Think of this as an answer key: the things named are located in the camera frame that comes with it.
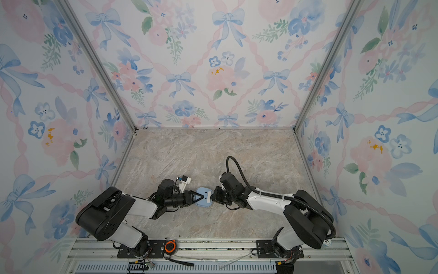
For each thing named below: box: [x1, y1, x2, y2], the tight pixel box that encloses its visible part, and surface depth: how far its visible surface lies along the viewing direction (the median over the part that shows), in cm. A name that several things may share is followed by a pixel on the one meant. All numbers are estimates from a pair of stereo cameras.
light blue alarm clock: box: [195, 187, 213, 208], surface depth 85 cm
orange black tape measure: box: [164, 239, 177, 256], surface depth 73 cm
